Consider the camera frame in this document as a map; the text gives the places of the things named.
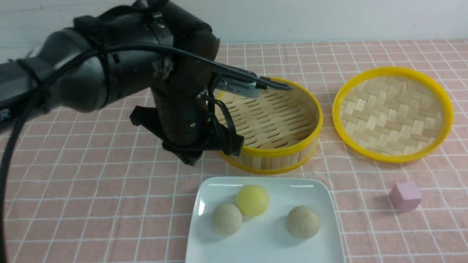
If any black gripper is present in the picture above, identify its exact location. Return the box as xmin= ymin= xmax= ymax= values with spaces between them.
xmin=130 ymin=88 xmax=244 ymax=166

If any yellow steamed bun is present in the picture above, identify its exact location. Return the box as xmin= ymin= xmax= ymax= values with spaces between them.
xmin=236 ymin=185 xmax=269 ymax=217

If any beige steamed bun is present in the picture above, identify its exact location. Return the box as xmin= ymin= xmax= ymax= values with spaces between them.
xmin=286 ymin=205 xmax=320 ymax=240
xmin=211 ymin=203 xmax=244 ymax=236

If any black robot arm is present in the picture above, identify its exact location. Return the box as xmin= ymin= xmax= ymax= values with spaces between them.
xmin=1 ymin=0 xmax=247 ymax=167

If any white square plate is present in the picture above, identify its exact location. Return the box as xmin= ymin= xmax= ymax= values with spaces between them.
xmin=185 ymin=176 xmax=346 ymax=263

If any yellow-rimmed bamboo steamer basket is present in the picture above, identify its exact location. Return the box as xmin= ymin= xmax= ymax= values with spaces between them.
xmin=216 ymin=79 xmax=323 ymax=175

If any pink checkered tablecloth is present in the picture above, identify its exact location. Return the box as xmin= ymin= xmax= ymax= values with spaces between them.
xmin=5 ymin=39 xmax=468 ymax=263

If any yellow-rimmed woven steamer lid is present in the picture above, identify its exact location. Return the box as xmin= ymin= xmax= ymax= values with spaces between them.
xmin=332 ymin=67 xmax=454 ymax=163

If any pink wooden cube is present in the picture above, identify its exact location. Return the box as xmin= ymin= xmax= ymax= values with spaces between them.
xmin=388 ymin=181 xmax=422 ymax=211

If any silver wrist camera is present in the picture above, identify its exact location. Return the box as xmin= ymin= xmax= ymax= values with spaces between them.
xmin=216 ymin=76 xmax=263 ymax=98

